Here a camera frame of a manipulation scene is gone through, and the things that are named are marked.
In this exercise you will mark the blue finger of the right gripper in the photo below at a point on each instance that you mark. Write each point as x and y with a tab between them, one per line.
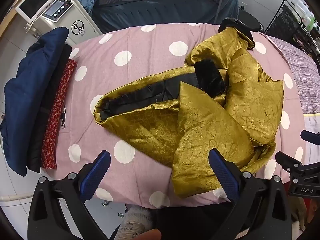
311	137

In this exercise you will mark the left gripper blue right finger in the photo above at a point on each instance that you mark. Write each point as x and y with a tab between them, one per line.
227	174

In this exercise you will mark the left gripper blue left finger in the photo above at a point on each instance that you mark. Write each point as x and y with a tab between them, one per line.
91	175

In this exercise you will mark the gold brocade padded jacket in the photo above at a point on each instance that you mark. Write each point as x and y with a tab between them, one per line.
221	98

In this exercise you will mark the pink polka dot bedsheet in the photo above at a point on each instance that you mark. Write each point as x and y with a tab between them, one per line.
116	59

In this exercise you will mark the folded red patterned garment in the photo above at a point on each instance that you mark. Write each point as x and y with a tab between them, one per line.
48	159

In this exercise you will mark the purple textured blanket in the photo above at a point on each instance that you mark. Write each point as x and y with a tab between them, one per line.
305	74

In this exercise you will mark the white floor pipe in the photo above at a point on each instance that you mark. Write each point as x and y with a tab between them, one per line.
9	198

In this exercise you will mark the folded navy blue garment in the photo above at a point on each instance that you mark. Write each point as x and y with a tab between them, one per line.
23	95

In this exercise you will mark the folded black garment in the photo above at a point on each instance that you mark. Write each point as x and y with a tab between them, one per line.
33	159

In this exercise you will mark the black round stool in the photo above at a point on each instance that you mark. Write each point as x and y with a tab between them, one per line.
250	21

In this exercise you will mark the white medical device cart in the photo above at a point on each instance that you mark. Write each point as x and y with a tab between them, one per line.
65	13

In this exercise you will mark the dark blue covered bed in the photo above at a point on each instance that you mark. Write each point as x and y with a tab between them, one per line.
111	15

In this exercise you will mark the white framed monitor screen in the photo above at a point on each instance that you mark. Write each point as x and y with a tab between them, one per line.
29	9

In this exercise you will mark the black wire rack shelf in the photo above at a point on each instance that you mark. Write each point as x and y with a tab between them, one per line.
288	26

